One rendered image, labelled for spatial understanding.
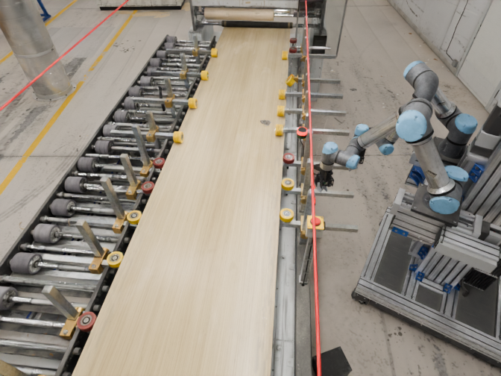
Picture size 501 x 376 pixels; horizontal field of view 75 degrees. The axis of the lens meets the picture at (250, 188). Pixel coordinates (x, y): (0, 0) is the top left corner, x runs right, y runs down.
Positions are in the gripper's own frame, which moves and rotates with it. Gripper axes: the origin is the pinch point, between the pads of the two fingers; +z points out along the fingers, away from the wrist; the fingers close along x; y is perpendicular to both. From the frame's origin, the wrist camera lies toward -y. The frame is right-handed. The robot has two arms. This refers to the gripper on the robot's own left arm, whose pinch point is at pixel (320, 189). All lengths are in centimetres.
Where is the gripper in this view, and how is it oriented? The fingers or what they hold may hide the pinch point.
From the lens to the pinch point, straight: 200.8
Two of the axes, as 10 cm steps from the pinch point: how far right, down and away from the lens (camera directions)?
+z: 0.1, 7.0, 7.2
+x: 9.7, -1.8, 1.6
